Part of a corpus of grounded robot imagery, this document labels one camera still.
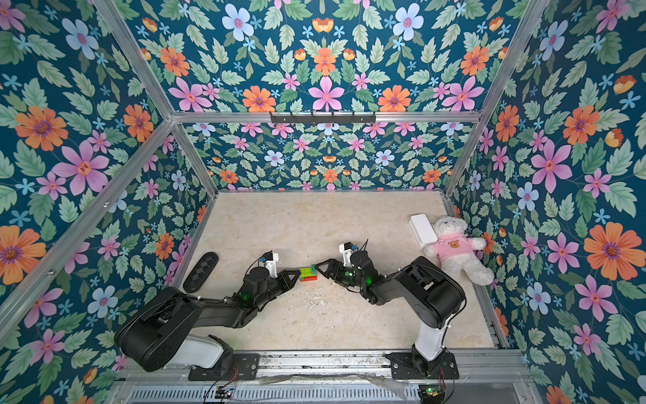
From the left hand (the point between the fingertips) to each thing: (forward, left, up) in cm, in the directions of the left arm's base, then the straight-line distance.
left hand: (303, 273), depth 88 cm
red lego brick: (0, -2, -4) cm, 4 cm away
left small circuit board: (-32, +23, -7) cm, 40 cm away
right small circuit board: (-37, -37, -7) cm, 53 cm away
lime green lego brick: (+1, -2, 0) cm, 2 cm away
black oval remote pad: (+5, +38, -2) cm, 38 cm away
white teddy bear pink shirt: (+3, -56, +2) cm, 56 cm away
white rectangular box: (+18, -50, -3) cm, 53 cm away
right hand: (0, -7, +1) cm, 7 cm away
